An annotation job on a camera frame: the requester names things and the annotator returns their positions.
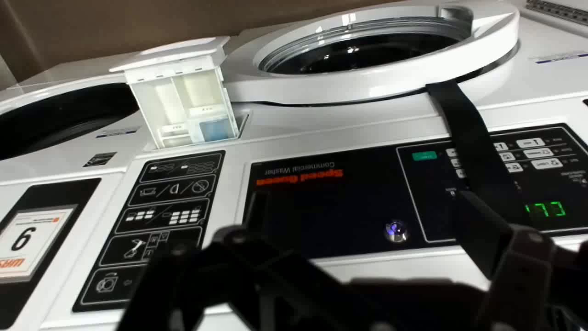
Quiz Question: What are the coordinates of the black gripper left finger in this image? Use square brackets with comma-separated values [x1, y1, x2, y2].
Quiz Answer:
[116, 228, 344, 331]

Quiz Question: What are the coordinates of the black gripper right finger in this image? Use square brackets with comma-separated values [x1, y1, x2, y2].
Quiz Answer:
[454, 191, 588, 331]

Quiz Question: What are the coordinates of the middle white washing machine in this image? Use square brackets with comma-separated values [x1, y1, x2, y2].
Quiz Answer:
[44, 0, 588, 331]

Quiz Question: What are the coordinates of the right white washing machine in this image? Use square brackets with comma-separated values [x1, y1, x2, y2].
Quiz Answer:
[0, 64, 145, 331]

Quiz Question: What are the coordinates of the white detergent drawer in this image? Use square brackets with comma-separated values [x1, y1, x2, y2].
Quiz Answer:
[114, 36, 239, 149]

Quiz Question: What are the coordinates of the black hanging strap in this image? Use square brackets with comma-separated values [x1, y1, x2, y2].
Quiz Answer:
[425, 79, 522, 217]

